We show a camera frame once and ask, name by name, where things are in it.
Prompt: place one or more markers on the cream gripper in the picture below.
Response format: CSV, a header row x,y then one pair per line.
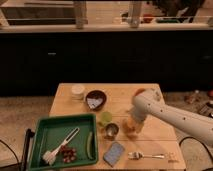
x,y
136,124

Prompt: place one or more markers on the white dish brush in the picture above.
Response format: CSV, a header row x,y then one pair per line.
x,y
50,156

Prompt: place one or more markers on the metal cup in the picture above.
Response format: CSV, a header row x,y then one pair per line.
x,y
112,130

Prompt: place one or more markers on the orange bowl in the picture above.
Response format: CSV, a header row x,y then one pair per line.
x,y
139,91

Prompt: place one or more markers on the green plastic cup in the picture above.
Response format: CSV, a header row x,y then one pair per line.
x,y
105,118

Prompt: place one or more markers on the red grapes bunch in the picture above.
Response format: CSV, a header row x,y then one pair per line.
x,y
69,154

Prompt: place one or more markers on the white cup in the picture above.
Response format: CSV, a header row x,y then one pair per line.
x,y
77,91

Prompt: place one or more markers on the green pea pod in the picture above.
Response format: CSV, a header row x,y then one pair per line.
x,y
88,146

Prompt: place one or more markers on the black chair frame left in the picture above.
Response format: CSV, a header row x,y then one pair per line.
x,y
22,163

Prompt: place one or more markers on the blue sponge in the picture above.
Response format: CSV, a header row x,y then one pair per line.
x,y
113,154

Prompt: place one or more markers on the dark brown bowl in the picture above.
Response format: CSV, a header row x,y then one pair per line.
x,y
95,100

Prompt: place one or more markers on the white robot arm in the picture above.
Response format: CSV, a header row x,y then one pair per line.
x,y
149,101

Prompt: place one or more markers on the orange apple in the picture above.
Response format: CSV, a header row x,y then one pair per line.
x,y
129,127

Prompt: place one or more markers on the silver fork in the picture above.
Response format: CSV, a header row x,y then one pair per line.
x,y
138,155

